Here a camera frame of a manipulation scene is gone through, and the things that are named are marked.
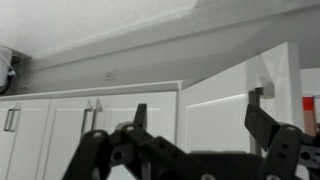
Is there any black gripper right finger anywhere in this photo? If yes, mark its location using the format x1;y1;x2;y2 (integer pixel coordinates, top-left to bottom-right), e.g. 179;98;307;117
244;104;320;180

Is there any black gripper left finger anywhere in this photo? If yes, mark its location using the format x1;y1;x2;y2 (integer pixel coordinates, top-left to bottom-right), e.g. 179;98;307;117
62;104;214;180

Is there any white cupboard door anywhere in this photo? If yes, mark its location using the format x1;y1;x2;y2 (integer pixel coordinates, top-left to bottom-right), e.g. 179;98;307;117
40;92;177;180
0;99;50;180
177;42;304;152

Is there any white wall outlet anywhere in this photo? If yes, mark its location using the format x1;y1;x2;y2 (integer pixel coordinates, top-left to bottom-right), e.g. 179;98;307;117
103;70;116;81

